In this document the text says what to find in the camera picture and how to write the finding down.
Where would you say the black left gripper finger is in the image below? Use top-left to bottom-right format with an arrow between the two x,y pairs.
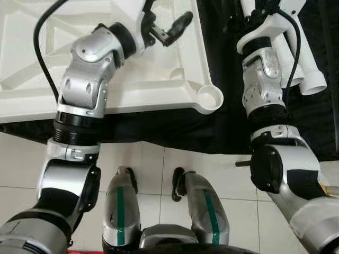
164,12 -> 194,47

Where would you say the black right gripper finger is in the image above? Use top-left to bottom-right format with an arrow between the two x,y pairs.
225,14 -> 246,35

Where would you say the white plastic table top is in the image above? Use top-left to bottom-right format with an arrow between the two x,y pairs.
0,0 -> 224,123

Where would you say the silver left robot leg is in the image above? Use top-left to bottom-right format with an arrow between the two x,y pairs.
102,166 -> 141,250

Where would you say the silver robot leg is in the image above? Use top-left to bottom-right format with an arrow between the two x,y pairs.
102,166 -> 141,250
171,168 -> 231,245

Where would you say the silver right robot leg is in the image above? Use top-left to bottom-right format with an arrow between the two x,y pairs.
171,168 -> 231,245

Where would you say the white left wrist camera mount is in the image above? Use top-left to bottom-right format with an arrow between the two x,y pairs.
109,0 -> 155,53

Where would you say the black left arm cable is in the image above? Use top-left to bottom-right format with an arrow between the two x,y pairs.
33,0 -> 69,104

